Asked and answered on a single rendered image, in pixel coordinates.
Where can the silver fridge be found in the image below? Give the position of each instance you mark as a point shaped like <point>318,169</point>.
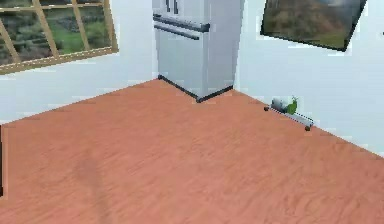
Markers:
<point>193,56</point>

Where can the grey wheeled cart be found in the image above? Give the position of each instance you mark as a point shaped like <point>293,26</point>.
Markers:
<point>290,116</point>

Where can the green plant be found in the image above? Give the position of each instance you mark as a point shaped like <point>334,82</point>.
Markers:
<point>292,107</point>

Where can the black framed landscape picture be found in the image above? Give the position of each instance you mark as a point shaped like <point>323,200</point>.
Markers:
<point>310,21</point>

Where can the wooden framed window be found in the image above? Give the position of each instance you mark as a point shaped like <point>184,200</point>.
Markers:
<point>63,31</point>

